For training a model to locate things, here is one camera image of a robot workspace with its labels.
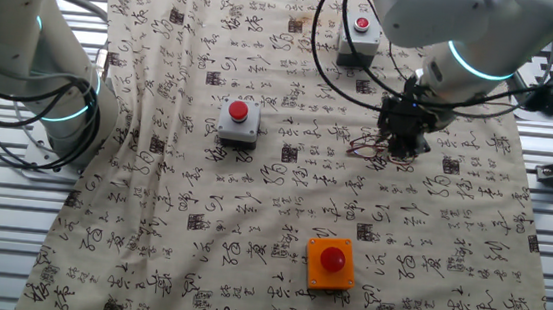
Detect orange box red button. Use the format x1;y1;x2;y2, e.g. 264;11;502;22
302;234;359;294

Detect grey box mushroom red button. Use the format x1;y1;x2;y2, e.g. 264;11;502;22
215;96;263;150

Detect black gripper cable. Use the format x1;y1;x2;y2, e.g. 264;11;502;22
334;0;547;118
304;0;392;113

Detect grey base cable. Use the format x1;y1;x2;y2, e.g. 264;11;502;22
50;0;111;24

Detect metal base connector plug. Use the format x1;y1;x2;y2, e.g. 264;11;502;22
92;47;112;83

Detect black base cable bundle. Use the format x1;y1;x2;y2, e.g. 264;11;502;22
0;69;105;176

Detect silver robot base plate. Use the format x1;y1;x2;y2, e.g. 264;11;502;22
21;128;92;185

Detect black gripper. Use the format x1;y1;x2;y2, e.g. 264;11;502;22
373;73;458;161

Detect dark red framed glasses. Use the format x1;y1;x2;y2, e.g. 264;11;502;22
344;126;420;167

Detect grey box flat red button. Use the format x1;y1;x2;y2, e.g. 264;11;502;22
335;10;384;71

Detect beige calligraphy print cloth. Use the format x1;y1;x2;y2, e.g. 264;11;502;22
14;0;553;310

